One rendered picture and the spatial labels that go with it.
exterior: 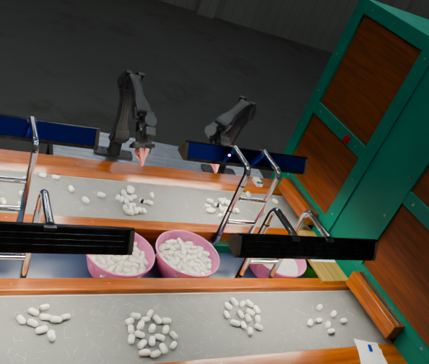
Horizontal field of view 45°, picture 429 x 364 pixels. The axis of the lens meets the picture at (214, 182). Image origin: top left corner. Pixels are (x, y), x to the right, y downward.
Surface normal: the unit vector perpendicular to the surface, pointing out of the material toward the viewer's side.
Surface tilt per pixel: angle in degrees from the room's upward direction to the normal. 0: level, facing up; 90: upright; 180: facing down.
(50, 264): 0
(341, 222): 90
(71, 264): 0
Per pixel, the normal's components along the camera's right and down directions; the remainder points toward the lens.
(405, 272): -0.87, -0.09
